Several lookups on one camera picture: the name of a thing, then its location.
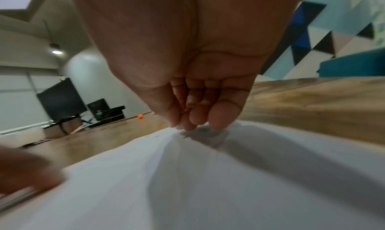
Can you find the person's right hand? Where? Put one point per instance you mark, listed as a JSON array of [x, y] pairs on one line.
[[168, 45]]

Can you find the person's left hand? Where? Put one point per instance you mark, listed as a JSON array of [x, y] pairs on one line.
[[24, 169]]

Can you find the white cloth sheet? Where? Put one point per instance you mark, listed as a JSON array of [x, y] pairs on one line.
[[210, 181]]

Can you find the wooden screen stand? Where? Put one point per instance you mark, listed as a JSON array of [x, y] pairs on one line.
[[64, 128]]

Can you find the black flat screen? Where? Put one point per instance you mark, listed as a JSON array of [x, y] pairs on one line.
[[61, 100]]

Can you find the black box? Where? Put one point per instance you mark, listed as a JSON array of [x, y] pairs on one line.
[[112, 113]]

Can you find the black office chair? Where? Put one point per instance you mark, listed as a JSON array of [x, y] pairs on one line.
[[96, 107]]

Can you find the hanging ceiling lamp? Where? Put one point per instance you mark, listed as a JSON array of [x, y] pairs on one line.
[[55, 49]]

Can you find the teal sofa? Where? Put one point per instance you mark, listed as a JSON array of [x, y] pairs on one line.
[[352, 63]]

